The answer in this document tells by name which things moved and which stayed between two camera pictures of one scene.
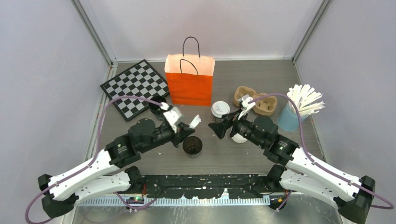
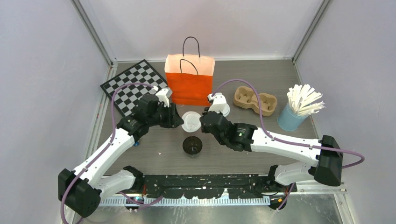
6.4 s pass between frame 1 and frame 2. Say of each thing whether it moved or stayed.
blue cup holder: stayed
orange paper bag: stayed
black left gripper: moved
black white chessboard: stayed
